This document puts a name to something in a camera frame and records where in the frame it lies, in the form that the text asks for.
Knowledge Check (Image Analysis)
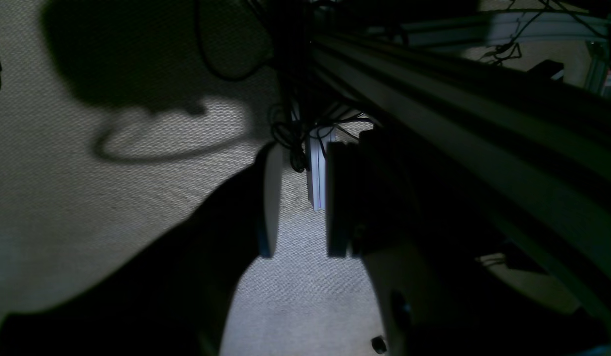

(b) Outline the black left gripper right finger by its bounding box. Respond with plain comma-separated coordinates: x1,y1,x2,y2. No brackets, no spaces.
326,130,611,356

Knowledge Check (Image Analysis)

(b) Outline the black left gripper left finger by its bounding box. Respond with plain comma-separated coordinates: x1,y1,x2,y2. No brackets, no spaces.
0,143,283,356

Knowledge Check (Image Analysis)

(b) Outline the aluminium frame rail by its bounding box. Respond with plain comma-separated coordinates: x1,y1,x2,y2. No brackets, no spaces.
310,31,611,337

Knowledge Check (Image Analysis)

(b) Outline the white table leg post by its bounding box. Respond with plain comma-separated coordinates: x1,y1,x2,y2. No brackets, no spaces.
305,127,335,211

